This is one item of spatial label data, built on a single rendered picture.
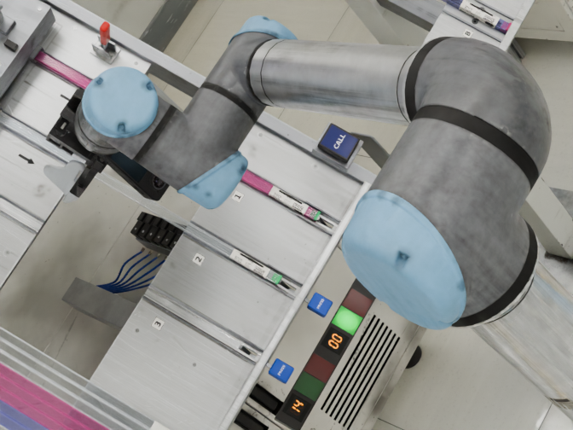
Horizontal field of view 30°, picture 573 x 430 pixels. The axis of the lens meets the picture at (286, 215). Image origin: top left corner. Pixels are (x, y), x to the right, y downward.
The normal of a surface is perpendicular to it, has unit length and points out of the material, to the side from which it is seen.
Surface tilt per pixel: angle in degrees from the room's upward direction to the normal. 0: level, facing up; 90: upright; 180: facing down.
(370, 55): 9
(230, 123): 74
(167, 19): 90
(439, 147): 18
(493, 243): 83
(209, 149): 69
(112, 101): 60
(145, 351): 44
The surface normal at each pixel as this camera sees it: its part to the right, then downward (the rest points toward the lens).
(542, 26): -0.51, 0.83
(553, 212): 0.65, 0.18
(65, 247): -0.56, -0.53
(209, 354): 0.05, -0.25
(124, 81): 0.29, -0.10
